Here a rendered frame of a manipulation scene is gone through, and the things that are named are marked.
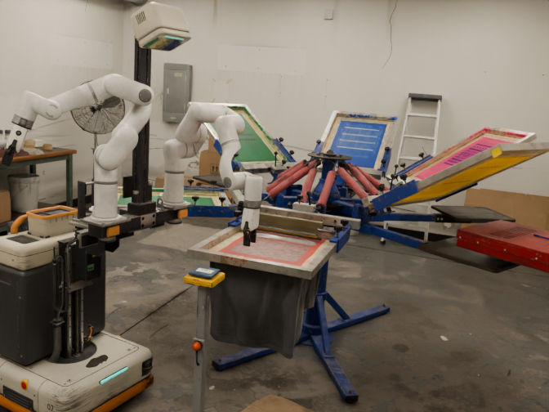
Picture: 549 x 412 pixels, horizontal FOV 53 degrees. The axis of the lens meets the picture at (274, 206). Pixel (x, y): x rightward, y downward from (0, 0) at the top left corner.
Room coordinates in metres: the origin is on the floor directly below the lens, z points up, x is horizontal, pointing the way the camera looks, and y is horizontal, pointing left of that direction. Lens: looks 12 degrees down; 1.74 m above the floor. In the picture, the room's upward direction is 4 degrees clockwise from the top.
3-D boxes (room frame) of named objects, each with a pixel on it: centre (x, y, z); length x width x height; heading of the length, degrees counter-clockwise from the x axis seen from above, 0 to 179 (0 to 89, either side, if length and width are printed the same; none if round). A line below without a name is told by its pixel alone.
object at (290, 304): (2.40, 0.07, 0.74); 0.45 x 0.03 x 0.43; 72
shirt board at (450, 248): (3.18, -0.79, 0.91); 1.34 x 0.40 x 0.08; 42
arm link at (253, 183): (2.35, 0.12, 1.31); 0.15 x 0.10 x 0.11; 50
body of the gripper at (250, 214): (2.32, 0.10, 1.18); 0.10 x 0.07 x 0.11; 162
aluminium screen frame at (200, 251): (2.68, -0.02, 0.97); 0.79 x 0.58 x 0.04; 162
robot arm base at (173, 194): (2.66, 0.51, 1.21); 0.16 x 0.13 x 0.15; 61
